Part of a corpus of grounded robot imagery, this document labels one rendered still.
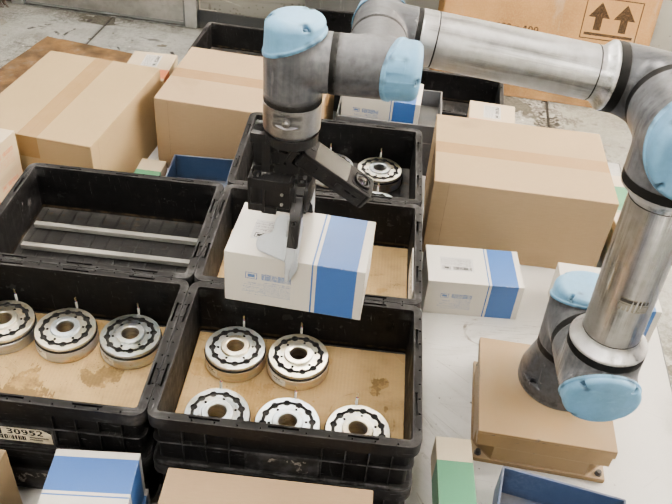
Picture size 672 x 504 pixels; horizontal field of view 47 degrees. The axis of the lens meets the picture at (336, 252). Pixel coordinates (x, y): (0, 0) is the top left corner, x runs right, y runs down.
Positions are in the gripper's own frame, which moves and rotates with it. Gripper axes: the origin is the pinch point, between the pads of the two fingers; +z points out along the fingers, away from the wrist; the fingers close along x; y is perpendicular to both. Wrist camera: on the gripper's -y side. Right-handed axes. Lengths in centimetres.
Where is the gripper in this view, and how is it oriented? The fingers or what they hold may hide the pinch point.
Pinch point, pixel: (301, 250)
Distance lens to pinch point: 114.0
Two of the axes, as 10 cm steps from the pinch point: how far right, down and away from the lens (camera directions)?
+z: -0.6, 7.7, 6.3
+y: -9.9, -1.5, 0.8
